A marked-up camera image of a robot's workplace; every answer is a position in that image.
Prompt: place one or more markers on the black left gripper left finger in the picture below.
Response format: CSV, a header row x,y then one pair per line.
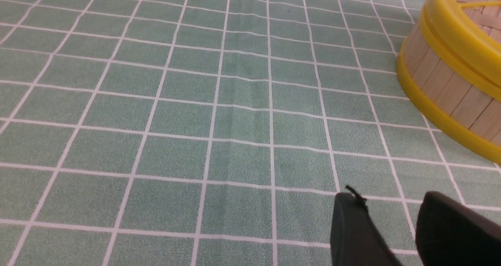
x,y
354,239

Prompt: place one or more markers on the yellow-rimmed bamboo steamer basket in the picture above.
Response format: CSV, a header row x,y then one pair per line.
x,y
454,105

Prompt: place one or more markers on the green checkered tablecloth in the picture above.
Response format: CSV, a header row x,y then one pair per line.
x,y
213,132

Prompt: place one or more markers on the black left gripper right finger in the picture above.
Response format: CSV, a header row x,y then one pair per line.
x,y
450,234

